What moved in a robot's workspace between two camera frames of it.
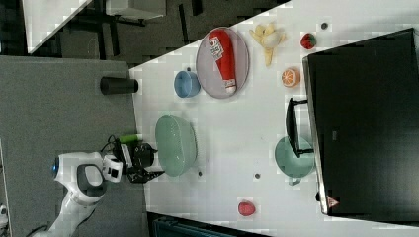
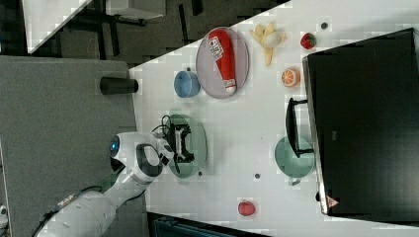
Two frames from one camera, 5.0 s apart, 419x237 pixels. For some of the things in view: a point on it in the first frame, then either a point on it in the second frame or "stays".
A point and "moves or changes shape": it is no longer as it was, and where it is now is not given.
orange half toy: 291,77 stays
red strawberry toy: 246,208 stays
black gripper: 143,158 -> 176,139
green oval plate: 177,144 moves or changes shape
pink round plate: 208,72 stays
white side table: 44,19 stays
